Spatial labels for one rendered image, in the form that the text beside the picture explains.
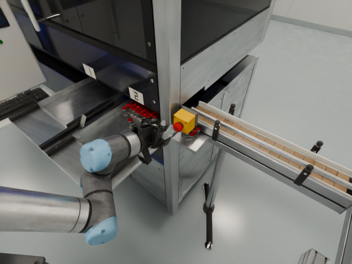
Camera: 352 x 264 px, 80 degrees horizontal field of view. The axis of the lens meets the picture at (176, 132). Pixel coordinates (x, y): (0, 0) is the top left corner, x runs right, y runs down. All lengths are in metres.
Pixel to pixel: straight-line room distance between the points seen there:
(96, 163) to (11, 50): 1.12
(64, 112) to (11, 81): 0.48
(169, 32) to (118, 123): 0.53
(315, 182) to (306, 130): 1.73
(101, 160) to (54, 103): 0.80
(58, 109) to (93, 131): 0.27
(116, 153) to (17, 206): 0.22
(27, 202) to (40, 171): 1.76
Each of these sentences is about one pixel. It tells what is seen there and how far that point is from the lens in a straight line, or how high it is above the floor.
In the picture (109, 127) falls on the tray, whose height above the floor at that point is 0.88.
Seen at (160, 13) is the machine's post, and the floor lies 1.39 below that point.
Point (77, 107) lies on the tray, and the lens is 1.21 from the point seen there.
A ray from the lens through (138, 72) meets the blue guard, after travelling 0.87.
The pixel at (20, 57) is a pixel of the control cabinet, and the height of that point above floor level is 1.00.
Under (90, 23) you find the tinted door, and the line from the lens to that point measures 1.02.
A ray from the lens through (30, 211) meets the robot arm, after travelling 0.49.
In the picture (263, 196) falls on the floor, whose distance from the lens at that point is 1.91.
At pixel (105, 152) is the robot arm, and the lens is 0.54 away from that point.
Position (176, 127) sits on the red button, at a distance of 0.82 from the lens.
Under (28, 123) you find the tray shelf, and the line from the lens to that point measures 1.24.
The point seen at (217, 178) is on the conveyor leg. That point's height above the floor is 0.54.
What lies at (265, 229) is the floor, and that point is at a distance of 1.80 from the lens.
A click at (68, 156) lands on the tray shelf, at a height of 0.88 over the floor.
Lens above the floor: 1.59
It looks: 46 degrees down
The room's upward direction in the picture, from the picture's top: straight up
